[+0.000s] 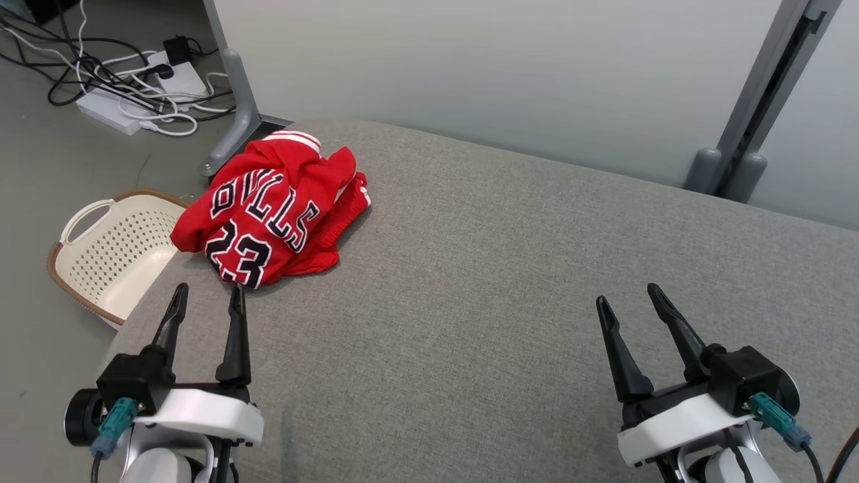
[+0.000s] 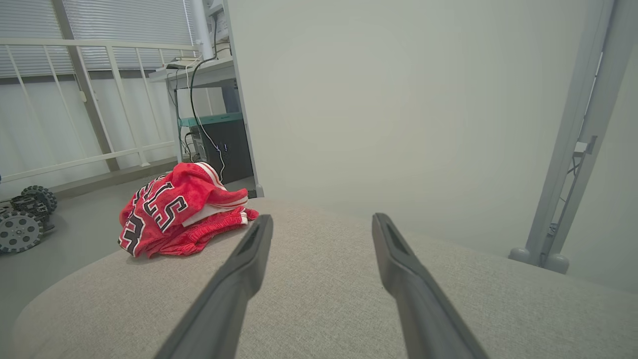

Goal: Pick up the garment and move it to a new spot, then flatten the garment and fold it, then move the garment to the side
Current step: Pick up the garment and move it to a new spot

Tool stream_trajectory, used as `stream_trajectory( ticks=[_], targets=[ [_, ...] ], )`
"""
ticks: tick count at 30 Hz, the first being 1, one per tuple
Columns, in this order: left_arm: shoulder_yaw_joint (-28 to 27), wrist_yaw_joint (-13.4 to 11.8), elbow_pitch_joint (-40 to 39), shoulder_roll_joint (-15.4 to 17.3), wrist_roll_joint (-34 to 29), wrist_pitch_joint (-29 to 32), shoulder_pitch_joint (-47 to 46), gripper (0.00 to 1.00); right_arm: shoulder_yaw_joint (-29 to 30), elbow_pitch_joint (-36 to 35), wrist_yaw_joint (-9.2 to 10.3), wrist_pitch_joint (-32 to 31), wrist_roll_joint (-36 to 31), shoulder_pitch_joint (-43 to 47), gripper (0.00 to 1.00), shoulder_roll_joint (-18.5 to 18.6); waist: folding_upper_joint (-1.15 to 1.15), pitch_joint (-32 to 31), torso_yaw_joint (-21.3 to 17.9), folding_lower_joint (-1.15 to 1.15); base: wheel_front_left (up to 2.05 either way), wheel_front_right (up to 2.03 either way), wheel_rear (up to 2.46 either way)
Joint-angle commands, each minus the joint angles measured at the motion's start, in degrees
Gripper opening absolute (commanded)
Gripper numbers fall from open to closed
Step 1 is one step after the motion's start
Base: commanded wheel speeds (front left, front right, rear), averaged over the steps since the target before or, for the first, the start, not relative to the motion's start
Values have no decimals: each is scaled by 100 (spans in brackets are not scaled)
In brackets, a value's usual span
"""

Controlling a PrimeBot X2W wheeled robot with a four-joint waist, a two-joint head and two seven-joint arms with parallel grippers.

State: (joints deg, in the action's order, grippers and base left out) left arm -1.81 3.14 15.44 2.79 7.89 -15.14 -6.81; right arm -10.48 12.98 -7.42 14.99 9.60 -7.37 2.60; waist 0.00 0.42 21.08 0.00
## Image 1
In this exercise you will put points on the red basketball shorts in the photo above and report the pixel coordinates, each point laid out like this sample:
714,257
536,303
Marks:
335,228

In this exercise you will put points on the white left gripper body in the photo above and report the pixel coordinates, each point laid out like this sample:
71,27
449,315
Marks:
201,412

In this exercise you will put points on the teal right camera connector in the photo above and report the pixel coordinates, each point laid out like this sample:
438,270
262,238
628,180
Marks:
778,419

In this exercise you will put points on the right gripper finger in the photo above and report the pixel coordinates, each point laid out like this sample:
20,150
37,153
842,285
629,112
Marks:
624,369
681,335

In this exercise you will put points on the grey single-foot partition post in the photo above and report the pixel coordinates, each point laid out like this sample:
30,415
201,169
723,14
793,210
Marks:
240,100

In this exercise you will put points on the teal left camera connector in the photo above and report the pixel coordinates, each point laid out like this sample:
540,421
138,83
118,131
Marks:
115,419

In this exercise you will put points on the teal camera connector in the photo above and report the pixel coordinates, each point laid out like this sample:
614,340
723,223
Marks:
115,419
778,419

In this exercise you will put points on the black power adapter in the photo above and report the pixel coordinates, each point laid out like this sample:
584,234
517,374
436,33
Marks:
178,50

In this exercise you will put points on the white power strip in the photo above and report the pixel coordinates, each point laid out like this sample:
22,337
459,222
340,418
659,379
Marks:
107,114
184,82

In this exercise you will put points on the grey double-foot partition post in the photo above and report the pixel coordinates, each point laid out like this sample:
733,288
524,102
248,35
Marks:
758,87

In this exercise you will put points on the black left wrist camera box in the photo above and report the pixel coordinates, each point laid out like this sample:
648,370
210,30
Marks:
134,379

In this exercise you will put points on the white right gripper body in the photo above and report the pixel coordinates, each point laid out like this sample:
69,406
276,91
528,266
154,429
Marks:
678,426

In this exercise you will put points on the cream perforated laundry basket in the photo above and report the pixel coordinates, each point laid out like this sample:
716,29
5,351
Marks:
127,268

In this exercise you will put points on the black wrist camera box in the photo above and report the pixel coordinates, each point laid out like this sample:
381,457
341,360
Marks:
134,379
745,376

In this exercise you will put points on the red Bulls basketball jersey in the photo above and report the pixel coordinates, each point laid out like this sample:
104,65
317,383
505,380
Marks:
268,201

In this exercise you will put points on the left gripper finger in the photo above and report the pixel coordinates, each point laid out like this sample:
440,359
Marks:
236,349
171,322

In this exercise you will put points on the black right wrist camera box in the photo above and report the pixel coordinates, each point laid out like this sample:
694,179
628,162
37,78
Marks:
745,376

